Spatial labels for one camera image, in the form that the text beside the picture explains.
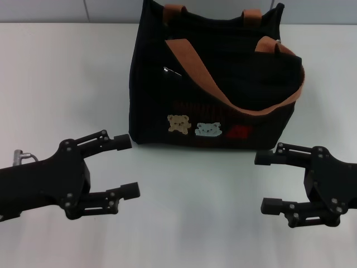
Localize silver left arm cable connector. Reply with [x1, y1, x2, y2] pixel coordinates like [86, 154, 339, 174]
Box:
[13, 150, 41, 166]

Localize black food bag brown straps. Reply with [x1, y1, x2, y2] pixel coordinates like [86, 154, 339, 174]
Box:
[128, 0, 306, 149]

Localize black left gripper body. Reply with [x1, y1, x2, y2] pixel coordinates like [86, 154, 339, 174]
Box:
[0, 138, 91, 223]

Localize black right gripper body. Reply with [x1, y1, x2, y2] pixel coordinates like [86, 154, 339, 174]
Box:
[303, 145, 357, 227]

